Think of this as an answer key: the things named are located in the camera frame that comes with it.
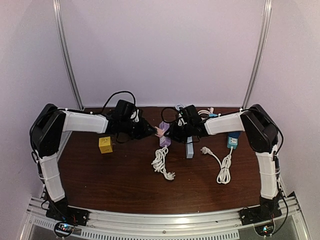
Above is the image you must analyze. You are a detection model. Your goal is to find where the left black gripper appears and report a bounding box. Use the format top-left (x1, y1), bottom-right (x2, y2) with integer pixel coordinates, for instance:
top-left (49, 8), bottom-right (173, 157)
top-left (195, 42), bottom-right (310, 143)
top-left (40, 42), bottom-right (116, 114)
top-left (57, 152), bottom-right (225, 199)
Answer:
top-left (120, 117), bottom-right (156, 141)

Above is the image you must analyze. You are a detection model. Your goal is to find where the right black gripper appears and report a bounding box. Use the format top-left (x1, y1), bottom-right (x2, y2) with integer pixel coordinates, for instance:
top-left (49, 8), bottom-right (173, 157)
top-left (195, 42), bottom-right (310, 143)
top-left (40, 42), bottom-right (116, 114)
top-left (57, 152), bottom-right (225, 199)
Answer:
top-left (165, 122), bottom-right (195, 143)

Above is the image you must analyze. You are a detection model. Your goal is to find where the pink charger plug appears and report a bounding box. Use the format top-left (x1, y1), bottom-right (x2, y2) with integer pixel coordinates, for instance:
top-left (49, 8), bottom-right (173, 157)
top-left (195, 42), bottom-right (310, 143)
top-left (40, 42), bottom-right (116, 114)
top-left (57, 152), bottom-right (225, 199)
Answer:
top-left (154, 126), bottom-right (165, 138)

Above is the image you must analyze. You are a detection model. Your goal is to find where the purple power strip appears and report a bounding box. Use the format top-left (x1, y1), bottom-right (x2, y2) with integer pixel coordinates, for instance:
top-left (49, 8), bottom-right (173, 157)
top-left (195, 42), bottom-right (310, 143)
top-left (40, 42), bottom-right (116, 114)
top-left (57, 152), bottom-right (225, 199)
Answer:
top-left (159, 121), bottom-right (171, 148)

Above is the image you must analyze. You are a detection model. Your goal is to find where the yellow cube adapter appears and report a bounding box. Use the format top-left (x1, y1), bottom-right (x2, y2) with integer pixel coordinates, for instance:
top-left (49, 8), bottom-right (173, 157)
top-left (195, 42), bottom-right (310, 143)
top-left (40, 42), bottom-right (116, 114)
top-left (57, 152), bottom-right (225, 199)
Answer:
top-left (98, 136), bottom-right (113, 154)

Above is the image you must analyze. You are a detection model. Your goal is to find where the light blue power strip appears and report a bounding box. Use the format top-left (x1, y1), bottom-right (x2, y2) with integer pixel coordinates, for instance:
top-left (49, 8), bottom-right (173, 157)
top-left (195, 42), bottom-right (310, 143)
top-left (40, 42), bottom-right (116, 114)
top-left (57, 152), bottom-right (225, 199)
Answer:
top-left (185, 136), bottom-right (194, 159)

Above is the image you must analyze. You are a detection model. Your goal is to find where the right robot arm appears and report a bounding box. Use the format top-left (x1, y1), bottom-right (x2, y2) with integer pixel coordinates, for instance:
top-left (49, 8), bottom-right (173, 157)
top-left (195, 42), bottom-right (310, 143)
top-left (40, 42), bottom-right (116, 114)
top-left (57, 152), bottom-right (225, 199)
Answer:
top-left (164, 104), bottom-right (280, 200)

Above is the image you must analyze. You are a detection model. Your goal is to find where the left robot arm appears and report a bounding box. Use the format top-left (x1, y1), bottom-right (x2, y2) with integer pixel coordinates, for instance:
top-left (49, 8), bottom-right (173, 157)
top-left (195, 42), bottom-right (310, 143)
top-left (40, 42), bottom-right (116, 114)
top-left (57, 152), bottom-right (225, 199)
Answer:
top-left (29, 101), bottom-right (158, 203)

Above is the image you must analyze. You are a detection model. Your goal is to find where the teal blue socket box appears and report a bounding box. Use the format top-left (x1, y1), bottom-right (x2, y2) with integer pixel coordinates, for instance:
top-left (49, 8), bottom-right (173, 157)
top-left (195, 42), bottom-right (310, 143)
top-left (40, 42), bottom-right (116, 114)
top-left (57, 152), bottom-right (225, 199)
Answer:
top-left (227, 131), bottom-right (241, 150)

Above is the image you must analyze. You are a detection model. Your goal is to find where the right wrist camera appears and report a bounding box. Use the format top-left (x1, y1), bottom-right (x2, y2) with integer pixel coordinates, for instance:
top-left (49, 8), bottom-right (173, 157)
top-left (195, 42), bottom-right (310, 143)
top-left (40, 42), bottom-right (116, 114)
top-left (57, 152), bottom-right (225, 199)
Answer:
top-left (180, 104), bottom-right (202, 125)

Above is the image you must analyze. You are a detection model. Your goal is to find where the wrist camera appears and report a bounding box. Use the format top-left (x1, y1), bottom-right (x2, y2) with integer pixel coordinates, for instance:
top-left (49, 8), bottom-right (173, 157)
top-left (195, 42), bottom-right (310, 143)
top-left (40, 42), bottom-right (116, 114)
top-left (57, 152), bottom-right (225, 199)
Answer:
top-left (114, 99), bottom-right (136, 121)
top-left (180, 104), bottom-right (202, 125)

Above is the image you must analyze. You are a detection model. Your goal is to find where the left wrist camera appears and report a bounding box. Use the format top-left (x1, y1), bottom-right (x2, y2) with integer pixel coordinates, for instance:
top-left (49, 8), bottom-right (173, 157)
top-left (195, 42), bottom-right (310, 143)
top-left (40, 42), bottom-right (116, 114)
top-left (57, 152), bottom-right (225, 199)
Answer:
top-left (114, 99), bottom-right (136, 121)

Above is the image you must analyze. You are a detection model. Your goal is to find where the pinkish white coiled cable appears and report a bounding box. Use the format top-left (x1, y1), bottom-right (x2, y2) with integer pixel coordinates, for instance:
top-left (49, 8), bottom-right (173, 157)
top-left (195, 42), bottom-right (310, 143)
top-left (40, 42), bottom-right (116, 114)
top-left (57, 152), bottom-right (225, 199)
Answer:
top-left (198, 107), bottom-right (221, 118)

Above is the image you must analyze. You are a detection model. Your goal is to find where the white coiled strip cable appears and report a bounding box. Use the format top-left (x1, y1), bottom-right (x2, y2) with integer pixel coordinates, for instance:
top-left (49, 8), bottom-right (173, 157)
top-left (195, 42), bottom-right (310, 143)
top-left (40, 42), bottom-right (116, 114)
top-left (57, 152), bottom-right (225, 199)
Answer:
top-left (150, 146), bottom-right (177, 181)

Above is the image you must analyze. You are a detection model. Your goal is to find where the white cable with plug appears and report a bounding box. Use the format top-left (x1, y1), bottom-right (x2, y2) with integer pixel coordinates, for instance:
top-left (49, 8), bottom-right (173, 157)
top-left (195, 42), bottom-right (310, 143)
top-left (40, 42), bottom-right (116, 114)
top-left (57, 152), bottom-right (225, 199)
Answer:
top-left (199, 146), bottom-right (234, 185)

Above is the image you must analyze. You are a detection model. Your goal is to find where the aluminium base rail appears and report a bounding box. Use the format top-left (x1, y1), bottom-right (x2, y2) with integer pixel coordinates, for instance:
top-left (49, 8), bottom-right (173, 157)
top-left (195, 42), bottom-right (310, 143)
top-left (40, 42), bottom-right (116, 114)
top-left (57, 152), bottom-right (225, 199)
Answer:
top-left (21, 192), bottom-right (311, 240)

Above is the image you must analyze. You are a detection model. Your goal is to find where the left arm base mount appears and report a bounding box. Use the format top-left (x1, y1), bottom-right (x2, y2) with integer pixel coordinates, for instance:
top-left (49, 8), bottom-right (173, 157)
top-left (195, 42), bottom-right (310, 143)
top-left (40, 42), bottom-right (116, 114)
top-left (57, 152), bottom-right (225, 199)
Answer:
top-left (45, 197), bottom-right (89, 226)

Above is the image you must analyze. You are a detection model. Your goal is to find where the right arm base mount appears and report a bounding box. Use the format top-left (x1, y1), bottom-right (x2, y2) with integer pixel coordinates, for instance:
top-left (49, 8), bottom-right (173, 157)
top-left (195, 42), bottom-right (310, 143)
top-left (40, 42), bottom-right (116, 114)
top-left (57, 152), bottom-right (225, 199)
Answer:
top-left (238, 197), bottom-right (282, 226)

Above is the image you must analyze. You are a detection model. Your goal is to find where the left aluminium frame post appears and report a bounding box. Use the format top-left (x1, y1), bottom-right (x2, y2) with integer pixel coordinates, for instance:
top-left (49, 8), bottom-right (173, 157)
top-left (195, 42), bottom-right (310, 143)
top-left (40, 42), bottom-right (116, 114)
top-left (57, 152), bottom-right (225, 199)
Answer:
top-left (52, 0), bottom-right (84, 110)

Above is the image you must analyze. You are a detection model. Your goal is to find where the aluminium frame post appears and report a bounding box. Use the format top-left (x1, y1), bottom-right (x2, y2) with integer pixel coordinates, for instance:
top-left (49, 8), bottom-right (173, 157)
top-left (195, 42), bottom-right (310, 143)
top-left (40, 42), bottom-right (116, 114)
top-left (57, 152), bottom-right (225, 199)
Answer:
top-left (52, 0), bottom-right (84, 110)
top-left (242, 0), bottom-right (273, 109)

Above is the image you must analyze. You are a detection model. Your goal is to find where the right aluminium frame post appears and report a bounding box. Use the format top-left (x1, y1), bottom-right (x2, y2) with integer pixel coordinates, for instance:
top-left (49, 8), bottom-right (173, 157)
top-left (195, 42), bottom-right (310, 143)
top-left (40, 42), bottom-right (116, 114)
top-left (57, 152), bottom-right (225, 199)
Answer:
top-left (242, 0), bottom-right (273, 109)

